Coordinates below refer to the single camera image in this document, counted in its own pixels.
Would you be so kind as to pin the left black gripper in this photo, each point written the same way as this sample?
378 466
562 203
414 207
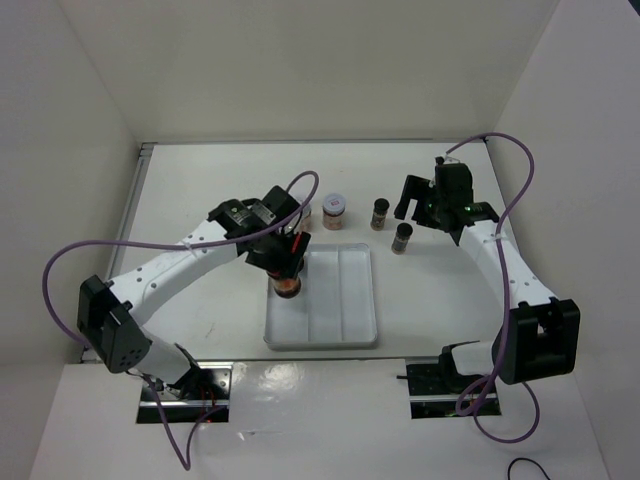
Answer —
288 263

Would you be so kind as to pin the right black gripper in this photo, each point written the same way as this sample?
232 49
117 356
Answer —
416 188

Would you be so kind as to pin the black cap spice bottle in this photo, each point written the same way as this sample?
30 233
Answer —
379 213
403 234

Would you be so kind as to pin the red lid chili jar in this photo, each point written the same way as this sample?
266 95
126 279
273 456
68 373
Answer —
286 285

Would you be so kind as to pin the white lid spice jar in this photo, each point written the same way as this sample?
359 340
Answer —
304 221
334 206

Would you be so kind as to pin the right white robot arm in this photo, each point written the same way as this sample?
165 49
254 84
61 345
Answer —
540 338

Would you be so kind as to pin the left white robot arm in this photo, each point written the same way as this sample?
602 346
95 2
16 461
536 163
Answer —
112 313

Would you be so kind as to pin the white divided tray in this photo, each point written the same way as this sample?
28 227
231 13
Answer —
335 307

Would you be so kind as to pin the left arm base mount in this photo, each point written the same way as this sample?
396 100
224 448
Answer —
211 399

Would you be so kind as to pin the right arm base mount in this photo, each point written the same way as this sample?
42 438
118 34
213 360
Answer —
431 396

